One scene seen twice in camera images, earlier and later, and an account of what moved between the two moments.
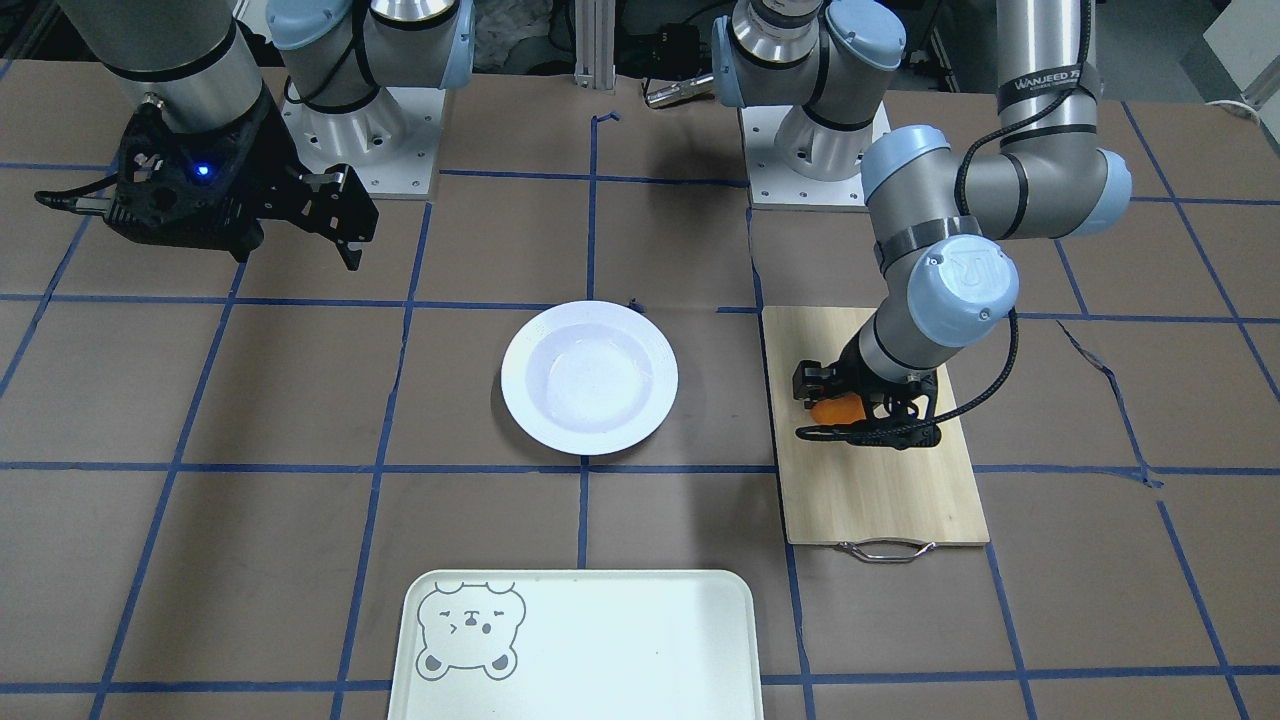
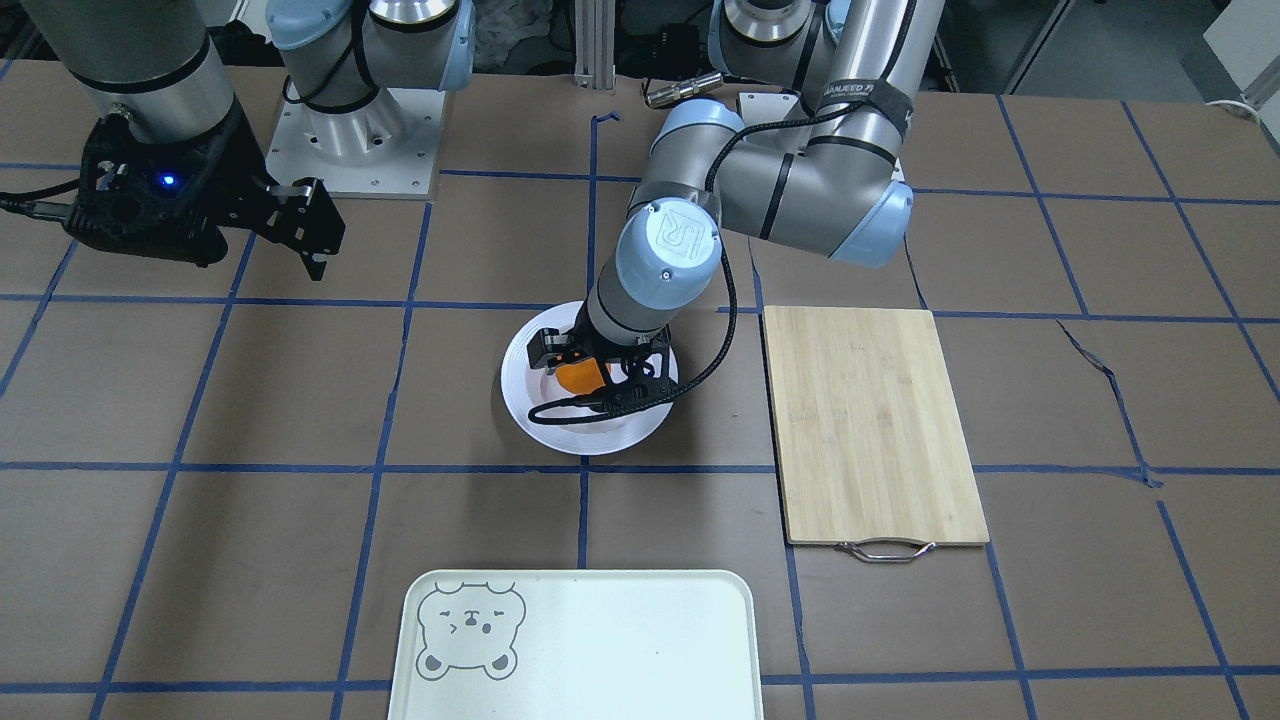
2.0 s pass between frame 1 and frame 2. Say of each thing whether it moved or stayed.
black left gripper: moved
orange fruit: moved
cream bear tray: stayed
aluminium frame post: stayed
